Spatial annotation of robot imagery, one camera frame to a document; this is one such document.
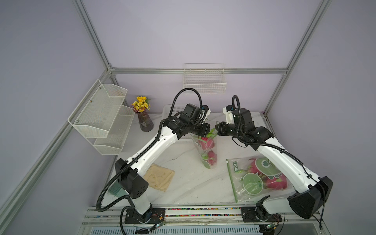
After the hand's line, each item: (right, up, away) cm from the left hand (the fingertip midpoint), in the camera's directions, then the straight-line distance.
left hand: (208, 131), depth 74 cm
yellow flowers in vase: (-41, +16, +19) cm, 48 cm away
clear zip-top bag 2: (+27, -26, +5) cm, 38 cm away
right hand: (+5, +2, +2) cm, 5 cm away
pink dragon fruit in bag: (+1, -16, +7) cm, 17 cm away
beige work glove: (-28, -28, +13) cm, 42 cm away
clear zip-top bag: (-6, -3, -4) cm, 8 cm away
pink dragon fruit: (-1, -5, -6) cm, 8 cm away
